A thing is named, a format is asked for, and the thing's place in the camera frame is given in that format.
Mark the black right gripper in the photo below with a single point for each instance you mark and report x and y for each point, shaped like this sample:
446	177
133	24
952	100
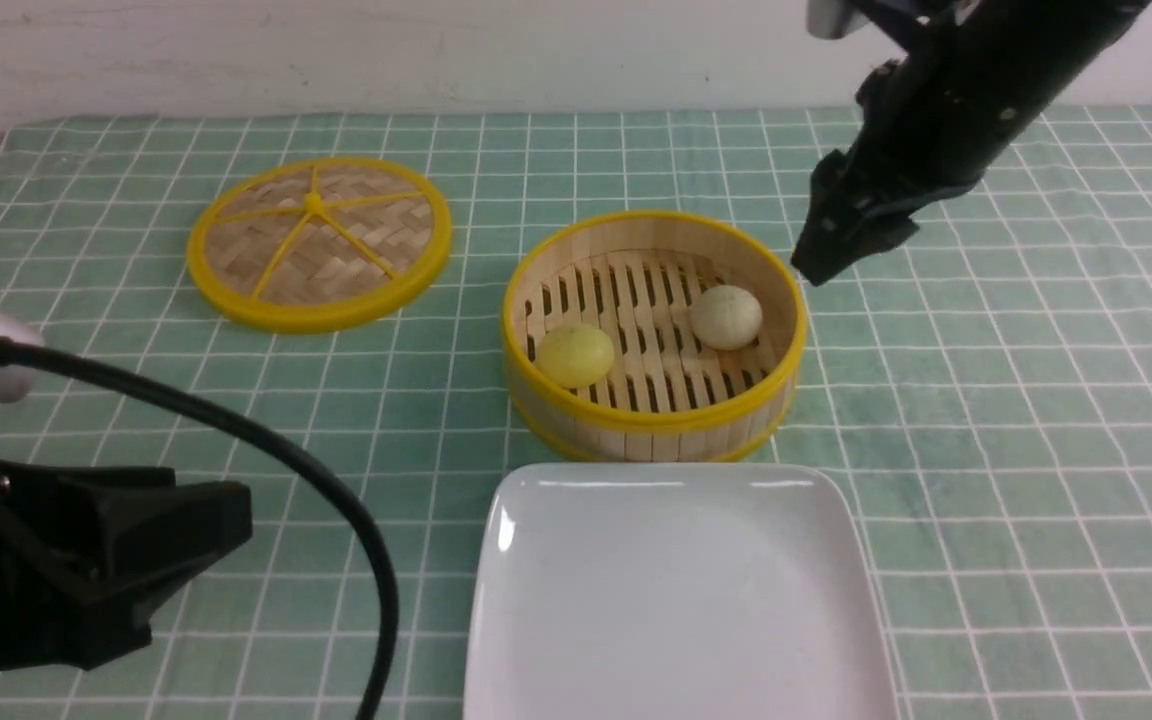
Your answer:
974	76

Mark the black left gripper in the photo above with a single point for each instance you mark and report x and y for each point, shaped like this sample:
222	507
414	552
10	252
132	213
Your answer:
88	555

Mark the beige steamed bun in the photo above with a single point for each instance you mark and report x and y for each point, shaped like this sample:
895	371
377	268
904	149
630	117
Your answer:
726	317

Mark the yellow steamed bun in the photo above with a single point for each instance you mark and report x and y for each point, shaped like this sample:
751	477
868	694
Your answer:
575	355

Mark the white square plate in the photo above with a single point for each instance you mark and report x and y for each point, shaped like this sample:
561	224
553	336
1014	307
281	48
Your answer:
727	590

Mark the yellow-rimmed bamboo steamer basket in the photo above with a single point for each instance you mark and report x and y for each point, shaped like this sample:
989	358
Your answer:
667	397

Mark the green checkered tablecloth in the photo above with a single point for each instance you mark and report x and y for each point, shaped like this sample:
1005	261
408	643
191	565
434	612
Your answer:
983	397

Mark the yellow-rimmed bamboo steamer lid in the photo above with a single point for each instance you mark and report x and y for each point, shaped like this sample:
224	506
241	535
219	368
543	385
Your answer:
321	245

